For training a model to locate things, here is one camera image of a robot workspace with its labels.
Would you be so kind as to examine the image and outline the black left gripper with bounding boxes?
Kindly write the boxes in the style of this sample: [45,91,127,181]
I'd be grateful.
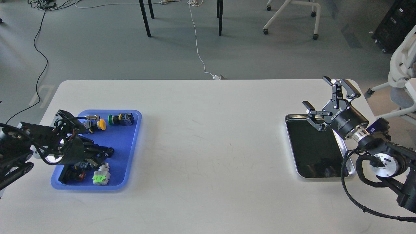
[60,135,114,168]

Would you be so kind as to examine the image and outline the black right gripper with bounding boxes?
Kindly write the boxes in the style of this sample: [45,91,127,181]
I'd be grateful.
[303,77,369,140]

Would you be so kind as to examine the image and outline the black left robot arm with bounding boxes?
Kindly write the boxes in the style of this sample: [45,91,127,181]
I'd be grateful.
[0,110,114,189]

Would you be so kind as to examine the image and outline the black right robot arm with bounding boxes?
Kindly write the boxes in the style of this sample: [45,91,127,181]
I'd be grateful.
[303,76,416,212]

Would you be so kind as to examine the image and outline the blue plastic tray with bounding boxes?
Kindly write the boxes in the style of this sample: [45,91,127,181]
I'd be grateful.
[51,110,142,191]

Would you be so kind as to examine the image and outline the silver metal tray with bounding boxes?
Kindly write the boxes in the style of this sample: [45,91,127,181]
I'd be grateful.
[285,114,355,180]

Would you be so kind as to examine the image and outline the red emergency stop button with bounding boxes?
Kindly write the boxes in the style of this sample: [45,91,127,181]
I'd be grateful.
[73,161,92,171]

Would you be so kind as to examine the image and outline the white office chair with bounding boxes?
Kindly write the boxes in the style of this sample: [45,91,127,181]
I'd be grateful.
[364,26,416,122]

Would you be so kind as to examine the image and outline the white chair base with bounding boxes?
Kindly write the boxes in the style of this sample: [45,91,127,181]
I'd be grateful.
[263,0,321,40]

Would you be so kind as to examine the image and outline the black equipment case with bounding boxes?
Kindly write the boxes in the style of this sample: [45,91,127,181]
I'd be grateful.
[371,0,416,53]

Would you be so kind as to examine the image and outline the black table legs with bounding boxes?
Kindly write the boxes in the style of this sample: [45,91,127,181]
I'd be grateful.
[139,0,224,37]

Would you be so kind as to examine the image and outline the grey green selector switch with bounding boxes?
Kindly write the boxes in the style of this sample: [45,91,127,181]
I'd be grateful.
[92,162,111,186]

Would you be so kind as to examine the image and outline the yellow push button switch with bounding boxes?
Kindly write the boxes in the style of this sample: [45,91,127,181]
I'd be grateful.
[82,119,107,134]

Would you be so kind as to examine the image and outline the black red switch block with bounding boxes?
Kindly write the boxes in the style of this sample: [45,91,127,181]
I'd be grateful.
[58,165,86,184]

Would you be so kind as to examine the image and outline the green push button switch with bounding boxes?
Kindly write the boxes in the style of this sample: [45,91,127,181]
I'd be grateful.
[107,112,134,126]

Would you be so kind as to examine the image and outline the white cable on floor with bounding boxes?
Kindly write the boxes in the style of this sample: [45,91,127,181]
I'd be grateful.
[160,0,221,80]

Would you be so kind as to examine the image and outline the black cable on floor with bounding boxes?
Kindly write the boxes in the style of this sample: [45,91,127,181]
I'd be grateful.
[5,0,77,124]

